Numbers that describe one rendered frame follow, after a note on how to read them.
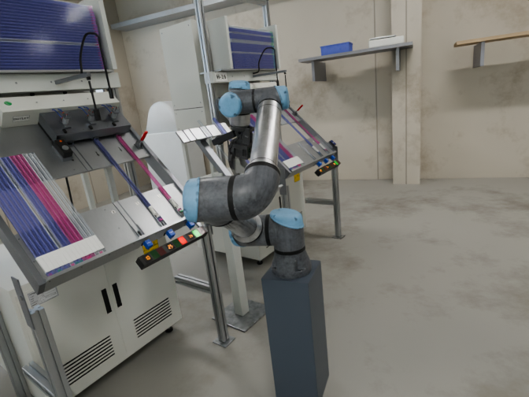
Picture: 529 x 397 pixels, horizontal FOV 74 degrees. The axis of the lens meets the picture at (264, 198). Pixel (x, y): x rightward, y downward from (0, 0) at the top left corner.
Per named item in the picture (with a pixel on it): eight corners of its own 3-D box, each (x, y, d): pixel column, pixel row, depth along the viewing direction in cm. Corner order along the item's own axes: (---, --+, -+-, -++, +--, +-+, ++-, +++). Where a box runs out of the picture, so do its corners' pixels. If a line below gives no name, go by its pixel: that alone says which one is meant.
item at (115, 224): (196, 216, 159) (199, 211, 157) (42, 285, 108) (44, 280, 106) (172, 186, 163) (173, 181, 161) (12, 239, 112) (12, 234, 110)
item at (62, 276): (196, 220, 160) (201, 211, 156) (44, 292, 109) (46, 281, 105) (194, 219, 160) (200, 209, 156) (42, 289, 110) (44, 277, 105)
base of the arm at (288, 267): (316, 261, 136) (314, 238, 133) (305, 281, 123) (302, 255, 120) (279, 258, 142) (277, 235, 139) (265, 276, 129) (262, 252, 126)
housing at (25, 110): (113, 124, 176) (120, 102, 167) (1, 139, 138) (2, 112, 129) (104, 113, 177) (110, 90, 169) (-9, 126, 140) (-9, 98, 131)
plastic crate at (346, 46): (353, 53, 392) (353, 42, 390) (349, 51, 373) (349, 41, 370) (324, 57, 405) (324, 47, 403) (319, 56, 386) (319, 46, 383)
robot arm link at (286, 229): (304, 251, 123) (301, 215, 119) (267, 252, 125) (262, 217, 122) (306, 238, 134) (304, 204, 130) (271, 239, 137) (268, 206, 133)
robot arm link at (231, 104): (249, 90, 106) (256, 85, 116) (214, 94, 108) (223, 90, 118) (253, 116, 109) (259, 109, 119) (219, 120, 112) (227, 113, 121)
